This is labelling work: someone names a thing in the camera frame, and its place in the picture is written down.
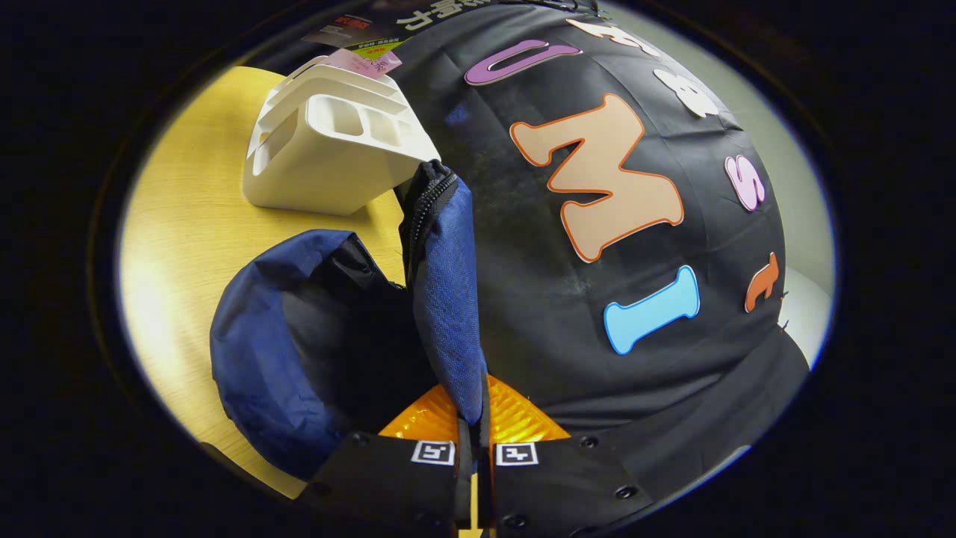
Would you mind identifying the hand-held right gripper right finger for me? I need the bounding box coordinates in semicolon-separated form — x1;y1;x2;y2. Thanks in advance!
478;374;656;536

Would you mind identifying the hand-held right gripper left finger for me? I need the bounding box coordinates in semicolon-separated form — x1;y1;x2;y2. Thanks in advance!
306;384;477;535

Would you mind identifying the blue schoolbag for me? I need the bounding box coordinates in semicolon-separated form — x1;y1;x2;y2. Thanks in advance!
209;159;490;483

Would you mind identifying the white plastic bookshelf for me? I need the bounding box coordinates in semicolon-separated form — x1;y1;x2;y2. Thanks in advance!
241;64;441;217

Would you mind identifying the pink book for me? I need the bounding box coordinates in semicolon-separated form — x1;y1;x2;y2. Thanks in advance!
321;48;404;81

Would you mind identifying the black book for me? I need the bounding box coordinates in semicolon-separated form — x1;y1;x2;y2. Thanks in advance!
301;0;494;50

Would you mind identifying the black backdrop cloth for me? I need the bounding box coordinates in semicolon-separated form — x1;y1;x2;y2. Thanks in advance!
246;0;811;516

